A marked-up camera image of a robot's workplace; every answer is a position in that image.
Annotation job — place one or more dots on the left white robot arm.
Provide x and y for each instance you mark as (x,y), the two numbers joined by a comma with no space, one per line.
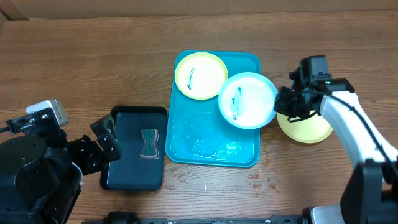
(42,173)

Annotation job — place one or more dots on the yellow-rimmed plate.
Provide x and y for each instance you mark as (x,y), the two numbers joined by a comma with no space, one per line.
(200,75)
(309,131)

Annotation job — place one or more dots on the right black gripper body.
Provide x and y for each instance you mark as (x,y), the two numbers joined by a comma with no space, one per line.
(293,106)

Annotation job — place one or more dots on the light blue plate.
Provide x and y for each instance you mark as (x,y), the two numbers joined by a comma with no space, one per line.
(247,99)

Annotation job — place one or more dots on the black plastic tray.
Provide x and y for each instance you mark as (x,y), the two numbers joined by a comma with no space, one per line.
(133,172)

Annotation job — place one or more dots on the teal plastic tray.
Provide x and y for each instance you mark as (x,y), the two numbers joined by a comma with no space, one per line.
(197,133)

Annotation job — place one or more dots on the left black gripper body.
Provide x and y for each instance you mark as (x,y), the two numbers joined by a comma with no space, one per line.
(85,155)

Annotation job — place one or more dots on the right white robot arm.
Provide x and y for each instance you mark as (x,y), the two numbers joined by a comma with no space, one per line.
(371,193)

